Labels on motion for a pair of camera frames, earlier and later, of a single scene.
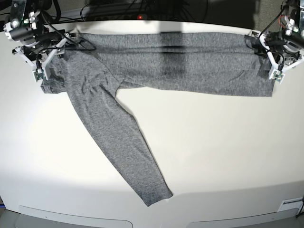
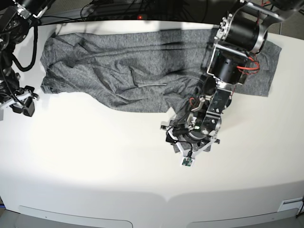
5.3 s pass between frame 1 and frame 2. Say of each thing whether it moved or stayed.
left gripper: moved
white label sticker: stayed
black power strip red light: stayed
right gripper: moved
